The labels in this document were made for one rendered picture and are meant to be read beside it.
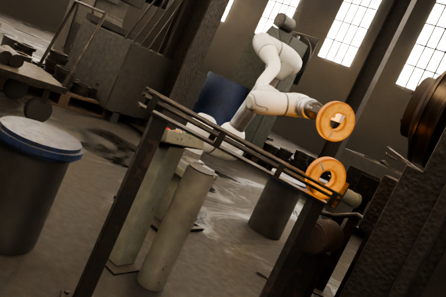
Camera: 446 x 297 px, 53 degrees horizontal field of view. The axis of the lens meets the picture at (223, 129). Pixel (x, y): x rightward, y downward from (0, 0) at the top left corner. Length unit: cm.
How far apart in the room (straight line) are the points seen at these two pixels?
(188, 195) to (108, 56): 313
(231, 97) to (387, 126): 771
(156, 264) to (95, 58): 332
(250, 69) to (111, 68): 182
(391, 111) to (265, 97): 1081
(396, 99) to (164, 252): 1122
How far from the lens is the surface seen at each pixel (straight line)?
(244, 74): 565
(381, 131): 1263
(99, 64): 480
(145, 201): 185
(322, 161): 165
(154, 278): 189
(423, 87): 205
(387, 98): 1276
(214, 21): 482
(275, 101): 194
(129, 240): 192
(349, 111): 178
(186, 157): 252
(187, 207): 177
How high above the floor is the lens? 88
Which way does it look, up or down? 6 degrees down
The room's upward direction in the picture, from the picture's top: 24 degrees clockwise
